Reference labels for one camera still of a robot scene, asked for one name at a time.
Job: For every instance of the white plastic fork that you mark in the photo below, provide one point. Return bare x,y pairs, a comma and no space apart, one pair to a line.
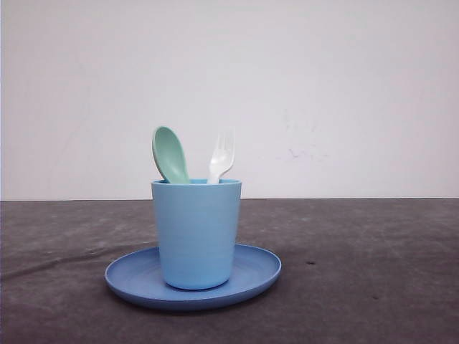
223,156

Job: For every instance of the light blue plastic cup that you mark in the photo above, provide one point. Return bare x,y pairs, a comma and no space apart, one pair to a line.
196,225

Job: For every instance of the mint green plastic spoon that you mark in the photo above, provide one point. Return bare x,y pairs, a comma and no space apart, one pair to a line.
169,156

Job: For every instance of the blue plastic plate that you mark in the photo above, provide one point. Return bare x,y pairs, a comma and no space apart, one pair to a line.
136,278

